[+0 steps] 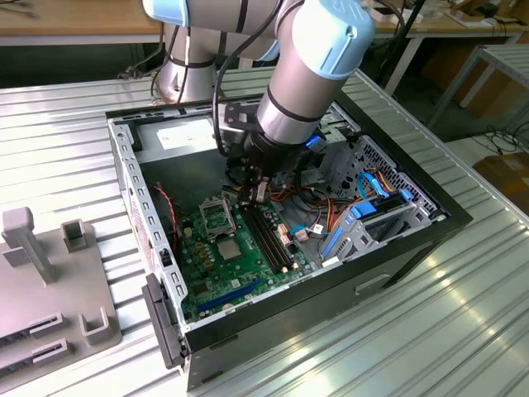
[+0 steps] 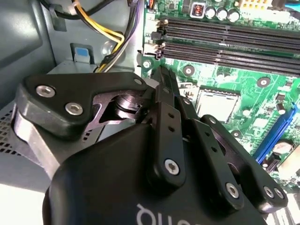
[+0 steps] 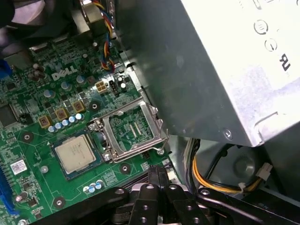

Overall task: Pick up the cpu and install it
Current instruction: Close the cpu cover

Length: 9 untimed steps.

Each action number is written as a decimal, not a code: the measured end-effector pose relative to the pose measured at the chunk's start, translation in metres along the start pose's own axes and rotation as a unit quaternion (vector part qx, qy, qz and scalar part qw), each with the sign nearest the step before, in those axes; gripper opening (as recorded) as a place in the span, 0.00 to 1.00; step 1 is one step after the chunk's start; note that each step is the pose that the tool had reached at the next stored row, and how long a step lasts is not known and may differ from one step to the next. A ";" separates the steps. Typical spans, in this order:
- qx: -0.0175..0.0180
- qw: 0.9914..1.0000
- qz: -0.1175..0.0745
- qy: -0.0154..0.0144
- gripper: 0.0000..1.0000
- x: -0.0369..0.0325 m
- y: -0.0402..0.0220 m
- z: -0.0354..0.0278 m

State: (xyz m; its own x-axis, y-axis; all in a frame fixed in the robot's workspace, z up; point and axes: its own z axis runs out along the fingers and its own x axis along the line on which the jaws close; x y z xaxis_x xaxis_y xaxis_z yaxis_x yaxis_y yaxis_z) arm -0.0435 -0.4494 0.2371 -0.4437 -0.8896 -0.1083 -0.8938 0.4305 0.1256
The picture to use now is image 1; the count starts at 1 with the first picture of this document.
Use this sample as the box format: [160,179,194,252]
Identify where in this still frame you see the black RAM slot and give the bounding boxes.
[252,203,292,270]
[241,205,281,273]
[246,204,286,271]
[258,202,298,268]

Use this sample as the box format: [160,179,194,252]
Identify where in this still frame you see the brown cardboard box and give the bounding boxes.
[473,151,529,208]

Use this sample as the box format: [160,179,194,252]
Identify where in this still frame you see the long wooden desk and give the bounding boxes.
[0,0,529,46]

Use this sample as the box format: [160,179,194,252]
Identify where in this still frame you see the green motherboard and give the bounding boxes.
[175,197,317,324]

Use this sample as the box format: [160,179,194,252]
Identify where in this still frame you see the long blue expansion slot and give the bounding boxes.
[196,277,265,315]

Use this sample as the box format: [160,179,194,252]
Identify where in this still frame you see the wrist camera with black bracket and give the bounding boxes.
[217,102,260,146]

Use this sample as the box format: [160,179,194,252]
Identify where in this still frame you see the metal socket cover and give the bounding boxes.
[199,197,236,242]

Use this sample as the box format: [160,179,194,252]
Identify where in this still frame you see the grey parts rack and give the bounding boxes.
[0,205,124,375]

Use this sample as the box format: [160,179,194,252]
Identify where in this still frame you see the black camera cable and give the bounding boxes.
[212,0,287,159]

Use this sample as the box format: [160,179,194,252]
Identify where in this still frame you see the blue disk bay lever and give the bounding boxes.
[321,225,345,261]

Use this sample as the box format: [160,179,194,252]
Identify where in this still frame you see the black open PC case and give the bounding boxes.
[105,84,475,393]

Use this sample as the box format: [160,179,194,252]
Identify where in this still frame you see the blue disk carrier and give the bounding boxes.
[350,201,379,220]

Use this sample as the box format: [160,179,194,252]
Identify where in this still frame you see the grey metal frame table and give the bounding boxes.
[427,43,529,133]

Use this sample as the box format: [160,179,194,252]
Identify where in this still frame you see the grey power supply unit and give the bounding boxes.
[134,117,230,216]

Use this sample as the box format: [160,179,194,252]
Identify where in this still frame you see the CPU with silver top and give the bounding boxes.
[217,238,244,263]

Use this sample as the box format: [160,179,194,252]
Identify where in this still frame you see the blue SATA wire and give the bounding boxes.
[355,171,392,203]

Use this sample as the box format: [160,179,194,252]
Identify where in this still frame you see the grey disk bay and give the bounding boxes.
[320,189,439,265]

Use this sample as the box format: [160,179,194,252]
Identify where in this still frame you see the black disk drive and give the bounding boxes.
[363,192,408,216]

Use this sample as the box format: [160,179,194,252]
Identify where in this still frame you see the black case fan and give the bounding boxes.
[153,181,185,256]

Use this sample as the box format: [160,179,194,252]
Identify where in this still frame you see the thin blue wire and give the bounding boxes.
[290,224,320,243]

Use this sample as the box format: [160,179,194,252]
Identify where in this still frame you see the black tripod pole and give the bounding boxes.
[374,0,429,90]

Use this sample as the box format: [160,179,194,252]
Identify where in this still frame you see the red black twisted wire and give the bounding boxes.
[152,184,179,254]

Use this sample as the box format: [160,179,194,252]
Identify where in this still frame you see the power wire bundle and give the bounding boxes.
[225,159,360,232]

